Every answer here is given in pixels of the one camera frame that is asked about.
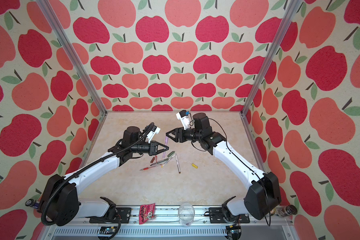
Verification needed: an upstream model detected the aluminium corner post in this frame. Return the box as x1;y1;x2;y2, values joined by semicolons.
36;1;108;116
240;0;303;117

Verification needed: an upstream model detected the purple bottle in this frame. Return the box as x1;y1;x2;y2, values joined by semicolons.
25;199;41;211

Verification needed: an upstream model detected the left black corrugated cable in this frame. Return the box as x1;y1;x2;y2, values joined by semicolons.
40;122;156;226

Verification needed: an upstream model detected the left aluminium corner post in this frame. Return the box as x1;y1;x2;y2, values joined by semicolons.
36;1;108;116

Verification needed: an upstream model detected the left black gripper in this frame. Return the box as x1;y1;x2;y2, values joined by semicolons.
131;139;169;157

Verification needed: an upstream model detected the right thin black cable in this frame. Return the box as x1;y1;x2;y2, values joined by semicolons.
190;117;273;227

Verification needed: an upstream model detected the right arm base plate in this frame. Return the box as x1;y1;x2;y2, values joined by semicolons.
204;207;250;224

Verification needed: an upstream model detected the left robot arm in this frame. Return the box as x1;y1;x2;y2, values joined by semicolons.
37;123;169;226

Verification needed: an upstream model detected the red gel pen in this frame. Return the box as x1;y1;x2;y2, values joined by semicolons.
140;165;162;171

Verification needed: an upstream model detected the aluminium front rail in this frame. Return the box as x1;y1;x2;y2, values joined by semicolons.
38;206;299;240

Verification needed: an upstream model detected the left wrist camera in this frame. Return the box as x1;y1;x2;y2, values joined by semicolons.
147;126;161;144

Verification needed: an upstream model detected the right aluminium corner post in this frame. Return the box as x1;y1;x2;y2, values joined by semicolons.
240;0;303;117

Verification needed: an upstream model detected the green marker pen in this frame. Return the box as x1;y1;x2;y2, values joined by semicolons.
150;158;169;166

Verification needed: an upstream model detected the clear plastic cup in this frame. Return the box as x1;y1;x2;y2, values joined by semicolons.
178;203;195;227

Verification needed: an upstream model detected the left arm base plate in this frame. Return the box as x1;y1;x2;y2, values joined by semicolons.
90;207;132;224

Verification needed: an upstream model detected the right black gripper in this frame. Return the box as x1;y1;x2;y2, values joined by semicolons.
164;125;202;143

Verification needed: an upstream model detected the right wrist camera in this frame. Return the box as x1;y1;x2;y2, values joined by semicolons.
176;110;191;130

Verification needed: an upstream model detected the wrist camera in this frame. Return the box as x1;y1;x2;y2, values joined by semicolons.
147;126;161;144
176;110;191;130

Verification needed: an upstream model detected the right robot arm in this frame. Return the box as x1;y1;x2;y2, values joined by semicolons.
166;110;282;223

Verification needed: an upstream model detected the white pen brown end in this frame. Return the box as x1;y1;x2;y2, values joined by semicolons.
176;155;181;174

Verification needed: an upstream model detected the pink snack packet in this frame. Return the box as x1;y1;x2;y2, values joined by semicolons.
139;203;156;225

